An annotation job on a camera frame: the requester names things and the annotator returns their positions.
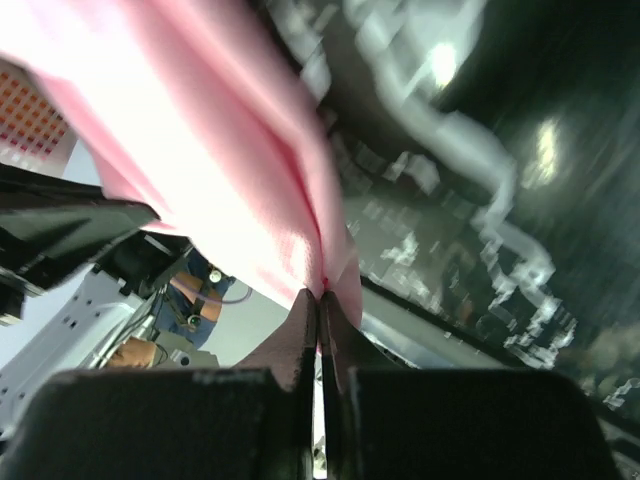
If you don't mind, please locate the person in blue shirt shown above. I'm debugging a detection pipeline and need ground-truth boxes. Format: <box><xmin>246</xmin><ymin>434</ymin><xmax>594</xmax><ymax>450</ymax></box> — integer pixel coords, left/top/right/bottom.
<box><xmin>106</xmin><ymin>250</ymin><xmax>235</xmax><ymax>369</ymax></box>

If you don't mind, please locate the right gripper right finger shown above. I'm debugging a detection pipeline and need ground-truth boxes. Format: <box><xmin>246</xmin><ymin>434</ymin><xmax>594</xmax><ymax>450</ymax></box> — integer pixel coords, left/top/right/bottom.
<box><xmin>318</xmin><ymin>292</ymin><xmax>619</xmax><ymax>479</ymax></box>

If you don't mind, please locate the pink t shirt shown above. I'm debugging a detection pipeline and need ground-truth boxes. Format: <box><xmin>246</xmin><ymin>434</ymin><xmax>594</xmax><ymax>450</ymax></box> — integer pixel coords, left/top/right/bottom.
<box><xmin>1</xmin><ymin>1</ymin><xmax>362</xmax><ymax>324</ymax></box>

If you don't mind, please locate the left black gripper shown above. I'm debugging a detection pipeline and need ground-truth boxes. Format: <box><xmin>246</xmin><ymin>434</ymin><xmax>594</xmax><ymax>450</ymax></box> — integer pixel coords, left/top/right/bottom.
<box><xmin>1</xmin><ymin>164</ymin><xmax>158</xmax><ymax>325</ymax></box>

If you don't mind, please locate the white plastic laundry basket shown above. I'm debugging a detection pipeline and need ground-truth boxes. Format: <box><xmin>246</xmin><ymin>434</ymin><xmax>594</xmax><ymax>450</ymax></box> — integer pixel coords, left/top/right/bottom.
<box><xmin>0</xmin><ymin>60</ymin><xmax>77</xmax><ymax>177</ymax></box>

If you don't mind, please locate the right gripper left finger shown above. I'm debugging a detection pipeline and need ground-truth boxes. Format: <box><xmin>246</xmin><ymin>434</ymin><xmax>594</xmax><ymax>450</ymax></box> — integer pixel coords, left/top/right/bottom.
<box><xmin>1</xmin><ymin>290</ymin><xmax>317</xmax><ymax>479</ymax></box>

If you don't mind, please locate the black marble pattern mat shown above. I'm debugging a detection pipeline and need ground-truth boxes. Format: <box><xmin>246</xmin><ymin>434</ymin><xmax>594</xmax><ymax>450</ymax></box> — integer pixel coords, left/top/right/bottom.
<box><xmin>253</xmin><ymin>1</ymin><xmax>639</xmax><ymax>420</ymax></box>

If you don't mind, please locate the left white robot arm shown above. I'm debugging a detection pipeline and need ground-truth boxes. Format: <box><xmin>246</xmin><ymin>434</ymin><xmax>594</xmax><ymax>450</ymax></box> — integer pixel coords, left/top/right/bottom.
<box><xmin>1</xmin><ymin>165</ymin><xmax>192</xmax><ymax>441</ymax></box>

